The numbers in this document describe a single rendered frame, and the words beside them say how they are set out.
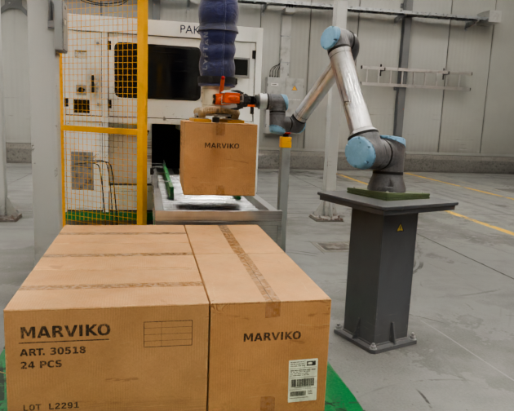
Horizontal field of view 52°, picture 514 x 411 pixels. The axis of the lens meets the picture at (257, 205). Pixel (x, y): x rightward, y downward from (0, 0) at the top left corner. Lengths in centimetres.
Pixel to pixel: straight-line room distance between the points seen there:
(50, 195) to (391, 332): 222
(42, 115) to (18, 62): 848
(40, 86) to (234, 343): 232
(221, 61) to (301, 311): 180
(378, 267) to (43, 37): 238
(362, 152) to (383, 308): 79
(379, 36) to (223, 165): 1010
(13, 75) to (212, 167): 938
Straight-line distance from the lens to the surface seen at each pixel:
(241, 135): 295
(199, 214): 289
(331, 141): 600
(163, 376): 177
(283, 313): 174
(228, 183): 296
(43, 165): 361
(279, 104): 300
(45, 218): 366
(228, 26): 318
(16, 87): 1203
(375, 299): 272
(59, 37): 355
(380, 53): 1277
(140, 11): 365
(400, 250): 273
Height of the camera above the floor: 112
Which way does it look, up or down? 9 degrees down
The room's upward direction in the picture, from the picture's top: 2 degrees clockwise
